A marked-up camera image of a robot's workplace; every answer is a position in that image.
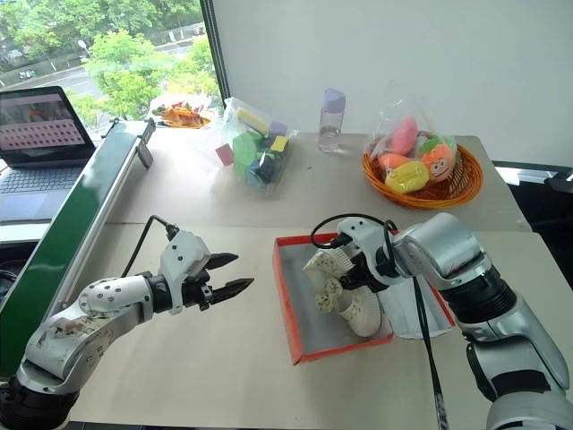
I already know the plain orange plush toy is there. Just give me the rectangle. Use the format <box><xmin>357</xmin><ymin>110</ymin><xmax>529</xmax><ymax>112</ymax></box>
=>
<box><xmin>377</xmin><ymin>152</ymin><xmax>411</xmax><ymax>174</ymax></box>

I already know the green block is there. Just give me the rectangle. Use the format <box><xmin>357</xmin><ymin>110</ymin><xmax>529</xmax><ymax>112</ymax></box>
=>
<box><xmin>232</xmin><ymin>133</ymin><xmax>266</xmax><ymax>181</ymax></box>

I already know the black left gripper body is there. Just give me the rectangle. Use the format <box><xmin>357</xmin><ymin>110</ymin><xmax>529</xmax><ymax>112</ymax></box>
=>
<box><xmin>181</xmin><ymin>266</ymin><xmax>216</xmax><ymax>313</ymax></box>

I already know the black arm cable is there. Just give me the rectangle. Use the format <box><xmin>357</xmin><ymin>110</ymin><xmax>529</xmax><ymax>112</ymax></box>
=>
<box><xmin>310</xmin><ymin>213</ymin><xmax>449</xmax><ymax>430</ymax></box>
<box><xmin>121</xmin><ymin>214</ymin><xmax>180</xmax><ymax>279</ymax></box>

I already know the clear bag of plush toys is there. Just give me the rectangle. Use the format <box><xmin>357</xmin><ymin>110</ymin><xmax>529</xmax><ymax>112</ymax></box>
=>
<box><xmin>363</xmin><ymin>82</ymin><xmax>459</xmax><ymax>194</ymax></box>

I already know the open black laptop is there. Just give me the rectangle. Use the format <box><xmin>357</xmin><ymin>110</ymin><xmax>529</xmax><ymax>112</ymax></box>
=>
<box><xmin>0</xmin><ymin>85</ymin><xmax>98</xmax><ymax>223</ymax></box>

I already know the white paper sheet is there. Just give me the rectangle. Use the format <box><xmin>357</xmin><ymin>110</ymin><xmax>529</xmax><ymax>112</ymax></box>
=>
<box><xmin>380</xmin><ymin>279</ymin><xmax>457</xmax><ymax>342</ymax></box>

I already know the black conveyor end plate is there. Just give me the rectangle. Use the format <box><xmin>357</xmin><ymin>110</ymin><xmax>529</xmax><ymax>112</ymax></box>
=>
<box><xmin>137</xmin><ymin>117</ymin><xmax>157</xmax><ymax>171</ymax></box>

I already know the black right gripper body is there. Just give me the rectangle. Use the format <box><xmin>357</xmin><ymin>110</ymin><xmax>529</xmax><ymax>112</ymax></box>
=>
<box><xmin>346</xmin><ymin>252</ymin><xmax>382</xmax><ymax>295</ymax></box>

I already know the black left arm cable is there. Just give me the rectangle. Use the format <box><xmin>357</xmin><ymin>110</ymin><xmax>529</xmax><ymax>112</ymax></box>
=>
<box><xmin>121</xmin><ymin>214</ymin><xmax>180</xmax><ymax>279</ymax></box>

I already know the clear bag of blocks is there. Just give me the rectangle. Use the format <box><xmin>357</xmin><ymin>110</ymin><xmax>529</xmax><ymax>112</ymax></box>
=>
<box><xmin>209</xmin><ymin>96</ymin><xmax>300</xmax><ymax>197</ymax></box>

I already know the orange plush toy with face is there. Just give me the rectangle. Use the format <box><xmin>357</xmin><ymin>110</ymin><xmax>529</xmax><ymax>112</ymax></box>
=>
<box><xmin>420</xmin><ymin>144</ymin><xmax>454</xmax><ymax>185</ymax></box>

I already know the red-rimmed grey tray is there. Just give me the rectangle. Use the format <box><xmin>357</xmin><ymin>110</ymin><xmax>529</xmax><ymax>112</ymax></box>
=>
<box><xmin>272</xmin><ymin>231</ymin><xmax>396</xmax><ymax>366</ymax></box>

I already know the yellow white sponge block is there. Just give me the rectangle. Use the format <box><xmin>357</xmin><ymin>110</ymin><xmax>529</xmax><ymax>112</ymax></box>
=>
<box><xmin>235</xmin><ymin>107</ymin><xmax>270</xmax><ymax>138</ymax></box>

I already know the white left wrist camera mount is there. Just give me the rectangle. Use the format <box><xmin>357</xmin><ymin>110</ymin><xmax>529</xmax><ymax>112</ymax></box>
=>
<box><xmin>158</xmin><ymin>228</ymin><xmax>212</xmax><ymax>314</ymax></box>

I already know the white child shoe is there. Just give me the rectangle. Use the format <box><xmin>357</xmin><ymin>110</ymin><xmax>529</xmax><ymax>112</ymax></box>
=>
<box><xmin>302</xmin><ymin>248</ymin><xmax>355</xmax><ymax>288</ymax></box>
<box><xmin>314</xmin><ymin>277</ymin><xmax>383</xmax><ymax>339</ymax></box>

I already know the magenta cube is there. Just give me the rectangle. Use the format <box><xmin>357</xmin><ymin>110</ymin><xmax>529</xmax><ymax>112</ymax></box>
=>
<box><xmin>215</xmin><ymin>143</ymin><xmax>235</xmax><ymax>168</ymax></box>

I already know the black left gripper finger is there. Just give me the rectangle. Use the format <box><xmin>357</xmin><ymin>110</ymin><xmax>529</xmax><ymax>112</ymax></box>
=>
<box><xmin>210</xmin><ymin>277</ymin><xmax>256</xmax><ymax>306</ymax></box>
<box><xmin>209</xmin><ymin>253</ymin><xmax>240</xmax><ymax>271</ymax></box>

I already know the pink plush toy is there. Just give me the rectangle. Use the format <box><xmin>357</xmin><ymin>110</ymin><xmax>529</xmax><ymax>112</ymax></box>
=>
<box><xmin>386</xmin><ymin>116</ymin><xmax>420</xmax><ymax>154</ymax></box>

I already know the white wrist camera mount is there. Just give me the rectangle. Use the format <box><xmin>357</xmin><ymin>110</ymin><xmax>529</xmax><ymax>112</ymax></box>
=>
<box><xmin>336</xmin><ymin>218</ymin><xmax>395</xmax><ymax>293</ymax></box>
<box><xmin>158</xmin><ymin>228</ymin><xmax>212</xmax><ymax>314</ymax></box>

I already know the plate of colourful food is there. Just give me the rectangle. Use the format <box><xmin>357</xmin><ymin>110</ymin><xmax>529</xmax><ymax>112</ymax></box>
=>
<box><xmin>150</xmin><ymin>100</ymin><xmax>214</xmax><ymax>131</ymax></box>

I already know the yellow plush toy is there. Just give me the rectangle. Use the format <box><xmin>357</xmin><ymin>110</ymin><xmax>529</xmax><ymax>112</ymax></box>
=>
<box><xmin>384</xmin><ymin>159</ymin><xmax>429</xmax><ymax>194</ymax></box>

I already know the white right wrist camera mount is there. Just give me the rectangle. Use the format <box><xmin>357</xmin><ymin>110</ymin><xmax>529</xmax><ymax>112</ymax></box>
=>
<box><xmin>336</xmin><ymin>218</ymin><xmax>395</xmax><ymax>293</ymax></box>

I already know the orange woven basket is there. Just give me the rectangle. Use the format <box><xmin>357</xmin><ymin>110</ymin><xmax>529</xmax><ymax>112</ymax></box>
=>
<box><xmin>361</xmin><ymin>142</ymin><xmax>485</xmax><ymax>210</ymax></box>

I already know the black block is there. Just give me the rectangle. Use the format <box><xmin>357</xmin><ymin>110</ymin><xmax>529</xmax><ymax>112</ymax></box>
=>
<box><xmin>256</xmin><ymin>151</ymin><xmax>282</xmax><ymax>184</ymax></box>

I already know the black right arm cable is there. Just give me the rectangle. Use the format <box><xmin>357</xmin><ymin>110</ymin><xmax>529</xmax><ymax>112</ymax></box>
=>
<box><xmin>310</xmin><ymin>213</ymin><xmax>449</xmax><ymax>430</ymax></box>

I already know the green conveyor belt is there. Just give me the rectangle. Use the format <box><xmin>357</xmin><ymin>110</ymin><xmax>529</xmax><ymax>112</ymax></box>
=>
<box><xmin>0</xmin><ymin>118</ymin><xmax>156</xmax><ymax>378</ymax></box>

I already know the clear bottle purple cap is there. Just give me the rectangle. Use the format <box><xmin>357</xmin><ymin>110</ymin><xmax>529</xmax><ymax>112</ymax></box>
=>
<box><xmin>317</xmin><ymin>88</ymin><xmax>348</xmax><ymax>156</ymax></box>

